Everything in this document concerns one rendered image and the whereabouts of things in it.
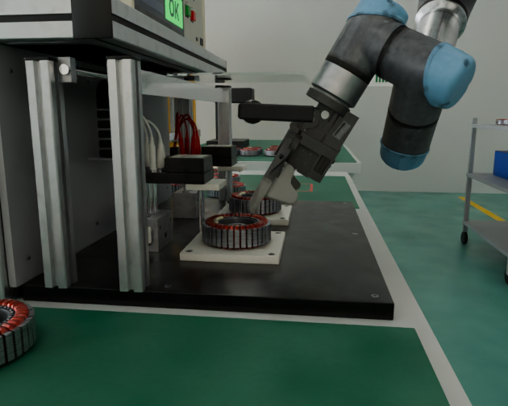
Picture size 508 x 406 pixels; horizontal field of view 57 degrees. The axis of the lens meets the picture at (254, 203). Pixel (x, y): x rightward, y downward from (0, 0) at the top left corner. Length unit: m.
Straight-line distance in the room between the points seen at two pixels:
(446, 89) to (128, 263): 0.46
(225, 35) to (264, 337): 5.81
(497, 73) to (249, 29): 3.01
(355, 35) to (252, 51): 5.46
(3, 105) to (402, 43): 0.51
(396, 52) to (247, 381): 0.46
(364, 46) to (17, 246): 0.53
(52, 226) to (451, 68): 0.54
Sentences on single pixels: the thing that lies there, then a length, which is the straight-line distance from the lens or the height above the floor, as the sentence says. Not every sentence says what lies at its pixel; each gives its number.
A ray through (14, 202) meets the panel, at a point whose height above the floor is 0.88.
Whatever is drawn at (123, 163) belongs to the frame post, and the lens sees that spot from 0.59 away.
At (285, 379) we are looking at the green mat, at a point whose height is 0.75.
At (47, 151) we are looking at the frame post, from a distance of 0.62.
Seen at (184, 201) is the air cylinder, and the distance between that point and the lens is 0.99.
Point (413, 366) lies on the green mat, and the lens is 0.50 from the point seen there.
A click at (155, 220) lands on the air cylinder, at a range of 0.76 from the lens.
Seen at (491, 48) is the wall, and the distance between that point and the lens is 6.43.
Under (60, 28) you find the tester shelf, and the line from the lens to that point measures 0.59.
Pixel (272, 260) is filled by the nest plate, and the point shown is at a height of 0.78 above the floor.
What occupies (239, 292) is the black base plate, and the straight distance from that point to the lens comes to 0.59.
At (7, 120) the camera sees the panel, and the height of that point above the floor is 0.98.
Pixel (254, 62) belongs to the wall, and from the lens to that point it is 6.13.
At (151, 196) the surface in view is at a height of 0.85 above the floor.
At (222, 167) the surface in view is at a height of 0.88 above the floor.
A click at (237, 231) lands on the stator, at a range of 0.71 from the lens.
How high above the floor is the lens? 0.99
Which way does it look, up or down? 11 degrees down
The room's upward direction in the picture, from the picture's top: straight up
